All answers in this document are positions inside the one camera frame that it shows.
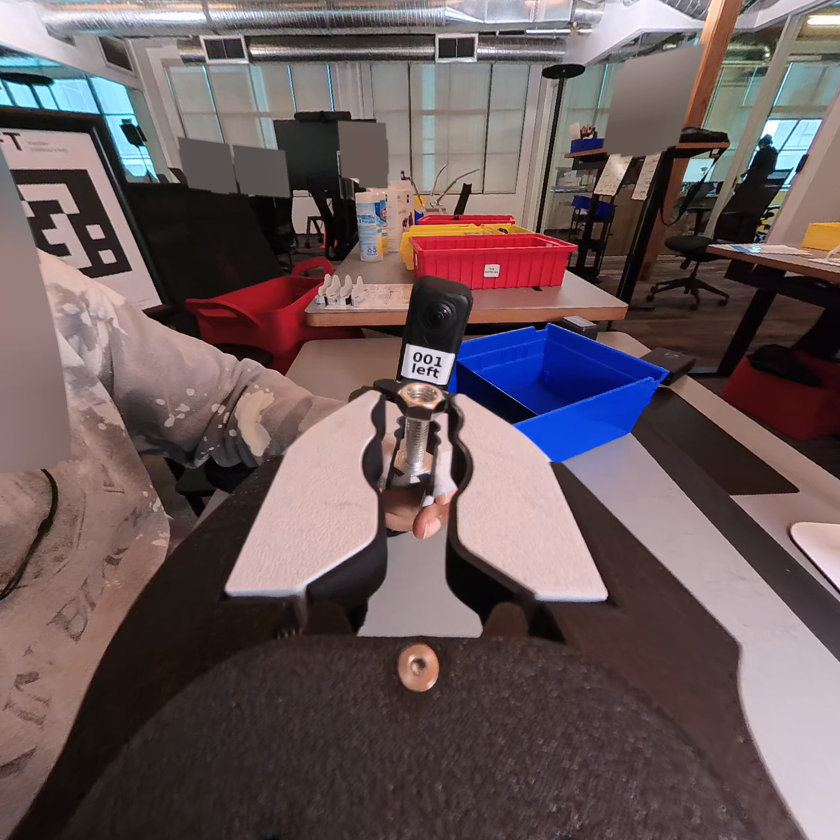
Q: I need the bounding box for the silver hex bolt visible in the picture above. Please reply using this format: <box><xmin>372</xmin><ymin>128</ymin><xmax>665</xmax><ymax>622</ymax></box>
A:
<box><xmin>398</xmin><ymin>410</ymin><xmax>441</xmax><ymax>484</ymax></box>

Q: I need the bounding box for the black cable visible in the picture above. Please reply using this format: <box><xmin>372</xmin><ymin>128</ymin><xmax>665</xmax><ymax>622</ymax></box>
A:
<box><xmin>0</xmin><ymin>469</ymin><xmax>60</xmax><ymax>605</ymax></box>

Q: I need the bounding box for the black office chair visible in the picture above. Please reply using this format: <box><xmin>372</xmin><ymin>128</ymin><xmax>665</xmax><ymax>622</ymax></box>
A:
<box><xmin>650</xmin><ymin>178</ymin><xmax>782</xmax><ymax>309</ymax></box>

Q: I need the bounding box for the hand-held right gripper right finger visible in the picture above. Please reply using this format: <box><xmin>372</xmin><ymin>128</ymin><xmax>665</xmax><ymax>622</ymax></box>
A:
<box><xmin>444</xmin><ymin>394</ymin><xmax>610</xmax><ymax>607</ymax></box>

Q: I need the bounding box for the wooden desk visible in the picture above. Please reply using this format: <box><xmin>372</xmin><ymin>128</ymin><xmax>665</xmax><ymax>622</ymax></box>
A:
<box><xmin>305</xmin><ymin>250</ymin><xmax>628</xmax><ymax>329</ymax></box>
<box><xmin>709</xmin><ymin>243</ymin><xmax>840</xmax><ymax>379</ymax></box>

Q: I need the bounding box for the red plastic tub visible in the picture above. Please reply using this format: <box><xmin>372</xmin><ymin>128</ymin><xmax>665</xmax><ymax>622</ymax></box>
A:
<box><xmin>184</xmin><ymin>260</ymin><xmax>345</xmax><ymax>372</ymax></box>

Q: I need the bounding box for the person's left forearm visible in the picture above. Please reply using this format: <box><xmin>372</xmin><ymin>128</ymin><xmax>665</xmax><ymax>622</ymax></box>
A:
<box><xmin>40</xmin><ymin>250</ymin><xmax>345</xmax><ymax>471</ymax></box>

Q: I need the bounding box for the blue plastic bin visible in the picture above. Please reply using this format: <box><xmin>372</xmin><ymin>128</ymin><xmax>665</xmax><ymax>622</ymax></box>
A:
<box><xmin>453</xmin><ymin>325</ymin><xmax>669</xmax><ymax>463</ymax></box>

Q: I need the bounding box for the red bag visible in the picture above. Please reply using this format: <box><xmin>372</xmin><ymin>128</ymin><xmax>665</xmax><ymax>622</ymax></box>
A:
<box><xmin>722</xmin><ymin>348</ymin><xmax>840</xmax><ymax>441</ymax></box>

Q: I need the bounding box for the instruction sheet stand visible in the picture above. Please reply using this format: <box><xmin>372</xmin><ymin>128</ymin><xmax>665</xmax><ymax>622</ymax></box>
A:
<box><xmin>791</xmin><ymin>523</ymin><xmax>840</xmax><ymax>592</ymax></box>

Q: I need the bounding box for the row of small white parts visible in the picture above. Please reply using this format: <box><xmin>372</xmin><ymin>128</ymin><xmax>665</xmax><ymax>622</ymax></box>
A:
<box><xmin>313</xmin><ymin>273</ymin><xmax>375</xmax><ymax>311</ymax></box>

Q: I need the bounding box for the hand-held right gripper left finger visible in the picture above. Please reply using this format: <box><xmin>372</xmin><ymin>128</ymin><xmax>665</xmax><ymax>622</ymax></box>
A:
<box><xmin>225</xmin><ymin>392</ymin><xmax>395</xmax><ymax>618</ymax></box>

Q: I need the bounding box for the framed marker sign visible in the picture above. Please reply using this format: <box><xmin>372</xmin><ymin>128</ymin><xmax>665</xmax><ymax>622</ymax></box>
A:
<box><xmin>0</xmin><ymin>108</ymin><xmax>165</xmax><ymax>313</ymax></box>

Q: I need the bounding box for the red plastic bin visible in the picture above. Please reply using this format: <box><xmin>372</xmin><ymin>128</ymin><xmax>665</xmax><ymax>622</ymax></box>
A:
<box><xmin>413</xmin><ymin>234</ymin><xmax>578</xmax><ymax>290</ymax></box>

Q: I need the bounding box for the silver hex nut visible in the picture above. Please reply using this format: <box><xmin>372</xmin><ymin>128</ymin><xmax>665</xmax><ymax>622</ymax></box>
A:
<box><xmin>397</xmin><ymin>382</ymin><xmax>445</xmax><ymax>413</ymax></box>

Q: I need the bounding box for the white plastic bottle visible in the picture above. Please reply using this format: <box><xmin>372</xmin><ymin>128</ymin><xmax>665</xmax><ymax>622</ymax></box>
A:
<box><xmin>355</xmin><ymin>191</ymin><xmax>391</xmax><ymax>263</ymax></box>

